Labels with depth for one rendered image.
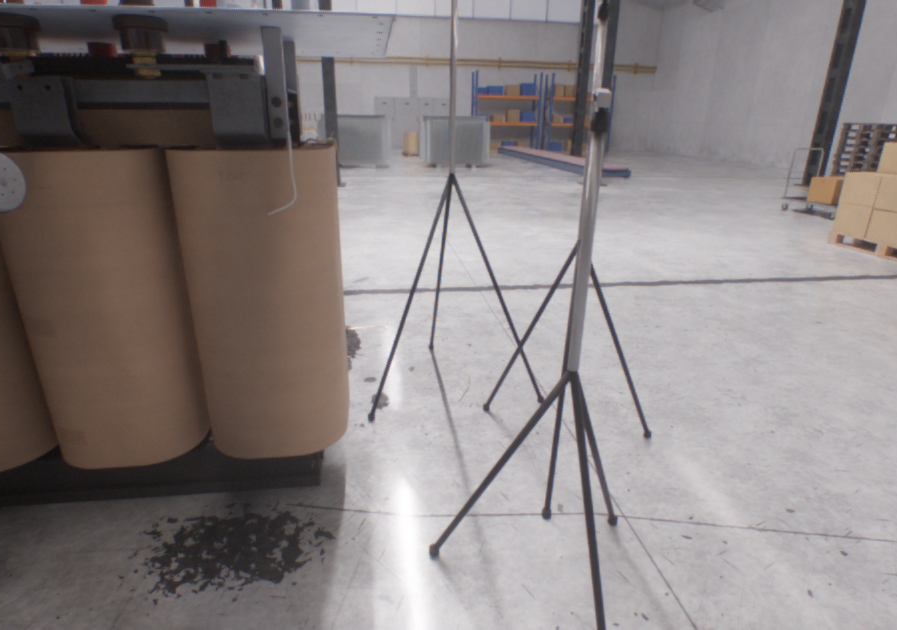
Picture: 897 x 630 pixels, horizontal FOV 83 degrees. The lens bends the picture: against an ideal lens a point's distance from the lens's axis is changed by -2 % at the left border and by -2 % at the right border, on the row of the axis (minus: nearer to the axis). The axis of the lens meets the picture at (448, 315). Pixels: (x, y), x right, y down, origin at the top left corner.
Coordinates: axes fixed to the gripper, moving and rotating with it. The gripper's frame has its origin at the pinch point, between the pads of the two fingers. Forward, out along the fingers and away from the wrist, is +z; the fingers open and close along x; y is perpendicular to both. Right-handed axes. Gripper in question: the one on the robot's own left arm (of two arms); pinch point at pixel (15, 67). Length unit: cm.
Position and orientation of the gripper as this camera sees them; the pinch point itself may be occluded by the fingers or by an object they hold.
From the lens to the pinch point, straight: 155.4
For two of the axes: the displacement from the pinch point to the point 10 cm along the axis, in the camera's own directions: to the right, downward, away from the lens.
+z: 2.0, -5.3, 8.2
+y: -0.3, -8.4, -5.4
